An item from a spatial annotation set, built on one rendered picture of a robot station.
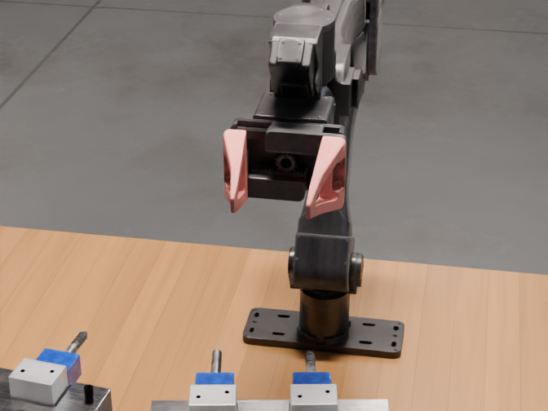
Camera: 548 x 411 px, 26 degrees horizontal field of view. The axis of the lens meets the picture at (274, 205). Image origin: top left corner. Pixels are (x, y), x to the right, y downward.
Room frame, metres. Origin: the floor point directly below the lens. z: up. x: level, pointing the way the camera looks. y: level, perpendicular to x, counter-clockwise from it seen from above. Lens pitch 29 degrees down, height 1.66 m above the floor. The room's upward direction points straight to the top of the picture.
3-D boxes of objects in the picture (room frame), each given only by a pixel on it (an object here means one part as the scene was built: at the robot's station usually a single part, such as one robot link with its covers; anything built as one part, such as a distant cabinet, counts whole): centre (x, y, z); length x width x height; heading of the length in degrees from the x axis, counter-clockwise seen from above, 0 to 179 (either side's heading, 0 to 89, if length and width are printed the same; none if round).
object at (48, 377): (1.06, 0.23, 0.89); 0.13 x 0.05 x 0.05; 163
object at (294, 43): (0.98, -0.02, 1.25); 0.07 x 0.06 x 0.11; 80
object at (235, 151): (0.91, 0.01, 1.19); 0.09 x 0.07 x 0.07; 170
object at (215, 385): (1.07, 0.07, 0.86); 0.13 x 0.05 x 0.05; 0
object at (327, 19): (1.07, -0.04, 1.24); 0.12 x 0.09 x 0.12; 170
